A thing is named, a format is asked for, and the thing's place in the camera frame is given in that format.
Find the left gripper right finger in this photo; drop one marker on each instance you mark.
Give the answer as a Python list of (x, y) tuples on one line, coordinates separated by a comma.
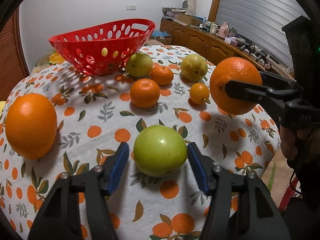
[(241, 206)]

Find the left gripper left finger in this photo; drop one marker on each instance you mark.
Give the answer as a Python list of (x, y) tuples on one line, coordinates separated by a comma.
[(59, 215)]

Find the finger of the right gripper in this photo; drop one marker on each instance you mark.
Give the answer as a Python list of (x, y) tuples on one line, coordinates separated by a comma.
[(260, 93), (276, 81)]

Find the large orange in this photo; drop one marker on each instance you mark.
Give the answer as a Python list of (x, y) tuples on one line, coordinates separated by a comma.
[(31, 126), (238, 69)]

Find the small kumquat orange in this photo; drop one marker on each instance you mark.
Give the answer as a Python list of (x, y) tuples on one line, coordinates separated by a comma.
[(199, 93)]

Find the yellow-green pear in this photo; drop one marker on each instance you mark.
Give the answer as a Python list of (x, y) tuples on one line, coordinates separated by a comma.
[(194, 67)]

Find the mandarin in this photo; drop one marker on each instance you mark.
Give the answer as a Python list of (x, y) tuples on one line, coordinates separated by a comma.
[(162, 75), (144, 93)]

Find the mandarin front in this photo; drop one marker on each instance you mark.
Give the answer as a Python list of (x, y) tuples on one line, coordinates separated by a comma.
[(144, 93)]

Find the green apple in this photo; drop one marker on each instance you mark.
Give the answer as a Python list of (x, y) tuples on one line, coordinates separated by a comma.
[(159, 150)]

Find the right hand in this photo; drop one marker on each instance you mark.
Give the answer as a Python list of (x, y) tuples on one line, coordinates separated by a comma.
[(294, 142)]

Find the wooden sideboard cabinet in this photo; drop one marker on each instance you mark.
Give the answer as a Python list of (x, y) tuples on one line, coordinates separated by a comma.
[(212, 47)]

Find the grey window blind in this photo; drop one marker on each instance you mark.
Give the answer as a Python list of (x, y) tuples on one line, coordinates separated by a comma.
[(261, 21)]

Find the pink bottle on cabinet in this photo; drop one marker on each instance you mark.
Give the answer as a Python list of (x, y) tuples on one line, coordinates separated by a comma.
[(223, 31)]

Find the orange-print tablecloth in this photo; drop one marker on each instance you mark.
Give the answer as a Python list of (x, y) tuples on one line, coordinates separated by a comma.
[(95, 114)]

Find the cardboard box on cabinet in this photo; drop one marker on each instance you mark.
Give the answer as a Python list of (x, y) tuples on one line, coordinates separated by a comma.
[(189, 20)]

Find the blue bag in box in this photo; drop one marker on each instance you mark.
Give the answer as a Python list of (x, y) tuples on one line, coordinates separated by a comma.
[(162, 37)]

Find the green pear near basket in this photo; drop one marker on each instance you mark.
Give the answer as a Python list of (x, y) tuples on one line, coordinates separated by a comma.
[(139, 65)]

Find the red perforated plastic basket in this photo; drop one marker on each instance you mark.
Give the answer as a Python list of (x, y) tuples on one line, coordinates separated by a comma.
[(103, 49)]

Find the floral bed blanket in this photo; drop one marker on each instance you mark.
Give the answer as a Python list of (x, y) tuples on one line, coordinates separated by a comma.
[(51, 58)]

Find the wooden louvred wardrobe door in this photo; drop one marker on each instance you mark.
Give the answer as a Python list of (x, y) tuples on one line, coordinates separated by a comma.
[(13, 67)]

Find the white wall switch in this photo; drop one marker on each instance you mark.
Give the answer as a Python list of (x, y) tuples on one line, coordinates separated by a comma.
[(131, 7)]

